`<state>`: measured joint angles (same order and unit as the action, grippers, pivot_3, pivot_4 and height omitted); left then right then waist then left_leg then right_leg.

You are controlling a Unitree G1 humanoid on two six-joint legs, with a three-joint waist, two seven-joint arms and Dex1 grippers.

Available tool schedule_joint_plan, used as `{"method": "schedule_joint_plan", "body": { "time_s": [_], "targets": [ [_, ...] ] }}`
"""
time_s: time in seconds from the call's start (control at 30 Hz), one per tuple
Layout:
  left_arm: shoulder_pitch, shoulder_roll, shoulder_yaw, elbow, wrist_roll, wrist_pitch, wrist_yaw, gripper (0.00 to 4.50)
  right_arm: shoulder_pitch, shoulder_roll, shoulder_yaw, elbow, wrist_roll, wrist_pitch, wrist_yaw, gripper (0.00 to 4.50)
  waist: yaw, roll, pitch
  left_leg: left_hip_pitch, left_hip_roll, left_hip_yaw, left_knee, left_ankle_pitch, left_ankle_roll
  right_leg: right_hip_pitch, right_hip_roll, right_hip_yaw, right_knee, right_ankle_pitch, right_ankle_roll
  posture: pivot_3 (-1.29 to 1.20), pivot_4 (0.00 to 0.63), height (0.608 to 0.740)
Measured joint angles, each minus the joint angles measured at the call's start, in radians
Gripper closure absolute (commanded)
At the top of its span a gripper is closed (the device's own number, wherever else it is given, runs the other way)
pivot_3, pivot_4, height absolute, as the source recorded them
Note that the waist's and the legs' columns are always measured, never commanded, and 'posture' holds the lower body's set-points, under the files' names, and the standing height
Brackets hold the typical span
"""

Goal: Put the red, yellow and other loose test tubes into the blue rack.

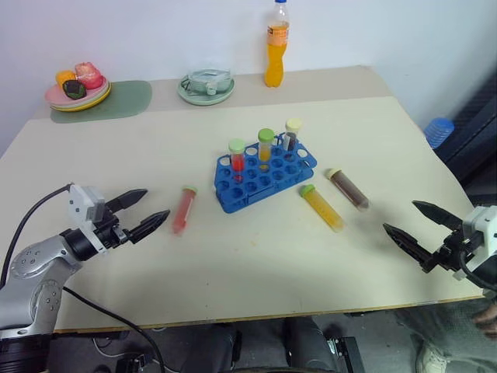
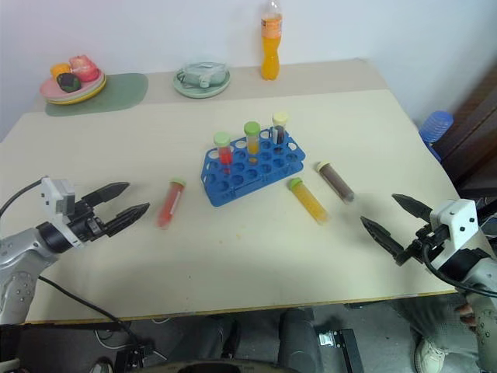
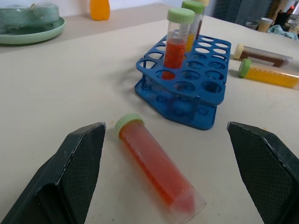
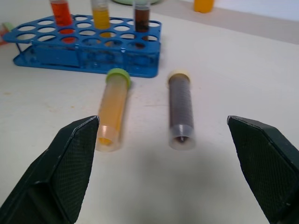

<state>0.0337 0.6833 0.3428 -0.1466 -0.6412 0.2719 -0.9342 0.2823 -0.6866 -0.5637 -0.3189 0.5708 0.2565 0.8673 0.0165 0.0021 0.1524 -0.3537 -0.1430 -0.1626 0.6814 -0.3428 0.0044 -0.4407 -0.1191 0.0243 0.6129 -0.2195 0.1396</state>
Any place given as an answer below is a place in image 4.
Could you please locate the green-capped orange liquid tube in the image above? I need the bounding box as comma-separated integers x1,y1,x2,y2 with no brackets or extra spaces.
95,68,132,153

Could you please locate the dark brown liquid tube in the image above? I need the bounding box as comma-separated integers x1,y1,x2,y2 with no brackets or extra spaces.
133,0,150,41

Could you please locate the orange bottle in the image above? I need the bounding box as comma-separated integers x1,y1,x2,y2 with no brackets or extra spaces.
194,0,215,14

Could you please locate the red liquid tube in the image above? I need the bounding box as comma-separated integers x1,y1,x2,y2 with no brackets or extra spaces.
50,0,73,29

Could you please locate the yellow liquid tube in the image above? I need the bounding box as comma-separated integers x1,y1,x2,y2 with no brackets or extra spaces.
91,0,112,39

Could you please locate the cream-capped dark brown tube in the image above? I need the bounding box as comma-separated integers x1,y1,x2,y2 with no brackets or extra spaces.
166,70,196,151

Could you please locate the pale green dish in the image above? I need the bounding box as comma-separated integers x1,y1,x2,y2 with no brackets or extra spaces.
111,0,162,6

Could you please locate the blue test tube rack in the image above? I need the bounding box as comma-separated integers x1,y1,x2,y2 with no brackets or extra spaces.
4,14,162,78

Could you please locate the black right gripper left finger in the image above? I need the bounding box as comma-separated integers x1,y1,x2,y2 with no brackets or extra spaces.
0,115,101,224

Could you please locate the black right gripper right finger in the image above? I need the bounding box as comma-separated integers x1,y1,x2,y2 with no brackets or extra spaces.
227,115,299,224

